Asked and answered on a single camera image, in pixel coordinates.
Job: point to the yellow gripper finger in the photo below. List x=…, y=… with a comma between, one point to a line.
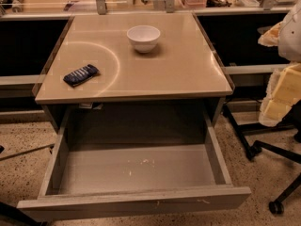
x=282, y=93
x=270, y=37

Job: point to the grey top drawer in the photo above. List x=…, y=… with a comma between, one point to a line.
x=131, y=160

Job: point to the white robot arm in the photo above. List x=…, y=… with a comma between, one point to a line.
x=289, y=39

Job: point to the beige top drawer cabinet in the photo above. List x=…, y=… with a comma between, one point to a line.
x=182, y=65

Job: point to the white ceramic bowl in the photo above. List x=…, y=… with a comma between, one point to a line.
x=143, y=38

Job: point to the dark blue snack packet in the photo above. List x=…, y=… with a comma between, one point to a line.
x=81, y=75

